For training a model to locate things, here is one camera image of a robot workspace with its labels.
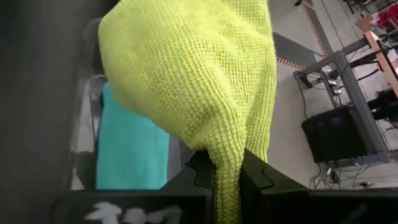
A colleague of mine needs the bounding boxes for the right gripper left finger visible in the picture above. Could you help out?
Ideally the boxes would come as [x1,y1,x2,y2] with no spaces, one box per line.
[51,151,217,224]

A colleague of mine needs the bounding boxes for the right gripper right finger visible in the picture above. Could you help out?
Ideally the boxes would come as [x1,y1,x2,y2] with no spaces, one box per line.
[241,148,398,224]

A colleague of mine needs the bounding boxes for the teal blue microfiber towel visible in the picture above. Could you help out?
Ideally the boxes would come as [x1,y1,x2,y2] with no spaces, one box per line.
[95,81,171,190]

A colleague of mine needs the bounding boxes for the clear plastic bin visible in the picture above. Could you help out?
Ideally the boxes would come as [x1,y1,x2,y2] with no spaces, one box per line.
[70,17,195,190]

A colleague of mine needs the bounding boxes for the yellow-green microfiber towel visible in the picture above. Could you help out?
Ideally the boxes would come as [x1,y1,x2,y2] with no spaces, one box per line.
[98,0,277,224]

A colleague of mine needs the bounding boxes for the black computer blue lights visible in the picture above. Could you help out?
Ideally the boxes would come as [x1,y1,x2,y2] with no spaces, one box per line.
[300,105,379,165]

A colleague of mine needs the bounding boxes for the black hazard-striped floor mat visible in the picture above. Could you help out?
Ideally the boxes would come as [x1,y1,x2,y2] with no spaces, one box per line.
[272,0,329,73]

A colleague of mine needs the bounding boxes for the light wooden table top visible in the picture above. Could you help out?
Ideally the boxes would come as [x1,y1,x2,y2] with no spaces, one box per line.
[363,30,398,97]

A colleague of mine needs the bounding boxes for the red plastic crate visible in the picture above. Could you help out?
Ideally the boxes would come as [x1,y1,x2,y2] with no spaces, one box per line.
[371,2,398,30]

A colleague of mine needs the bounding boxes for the tangled black cable bundle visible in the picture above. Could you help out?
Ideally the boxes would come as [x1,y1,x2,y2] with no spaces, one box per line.
[309,161,374,190]

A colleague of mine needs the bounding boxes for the grey metal desk frame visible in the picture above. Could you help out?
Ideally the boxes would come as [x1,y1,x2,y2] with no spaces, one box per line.
[294,35,392,164]

